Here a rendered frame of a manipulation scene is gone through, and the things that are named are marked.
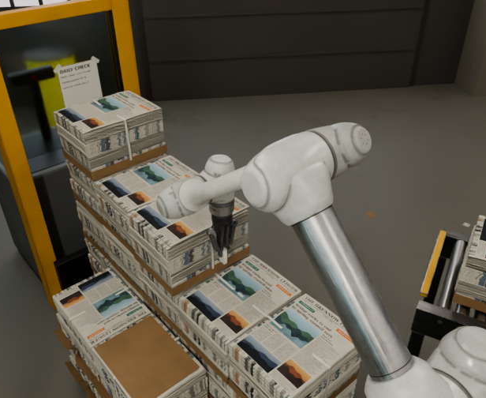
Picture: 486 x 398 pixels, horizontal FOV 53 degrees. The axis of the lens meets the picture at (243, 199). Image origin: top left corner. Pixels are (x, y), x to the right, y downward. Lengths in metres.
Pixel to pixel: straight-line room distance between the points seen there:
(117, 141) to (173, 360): 0.92
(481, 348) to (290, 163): 0.59
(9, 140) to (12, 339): 1.15
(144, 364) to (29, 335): 1.21
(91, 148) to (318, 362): 1.20
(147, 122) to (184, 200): 0.76
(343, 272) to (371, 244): 2.45
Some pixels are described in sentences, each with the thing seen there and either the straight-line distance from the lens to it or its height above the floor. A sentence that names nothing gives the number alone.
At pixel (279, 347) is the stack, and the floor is 0.83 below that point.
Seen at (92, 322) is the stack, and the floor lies 0.60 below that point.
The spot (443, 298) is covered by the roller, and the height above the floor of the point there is 0.80.
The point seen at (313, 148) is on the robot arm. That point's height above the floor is 1.65.
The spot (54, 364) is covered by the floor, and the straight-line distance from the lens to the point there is 2.88.
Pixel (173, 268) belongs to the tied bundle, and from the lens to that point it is 1.78.
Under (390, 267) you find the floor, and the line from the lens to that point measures 3.34.
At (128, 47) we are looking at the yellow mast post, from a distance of 2.67.
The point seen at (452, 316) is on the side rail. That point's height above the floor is 0.80.
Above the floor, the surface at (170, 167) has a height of 1.07.
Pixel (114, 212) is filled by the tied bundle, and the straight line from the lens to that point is 2.07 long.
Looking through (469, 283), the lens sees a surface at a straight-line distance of 1.95.
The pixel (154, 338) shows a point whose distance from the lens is 2.05.
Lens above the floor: 2.15
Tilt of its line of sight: 34 degrees down
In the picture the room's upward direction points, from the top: straight up
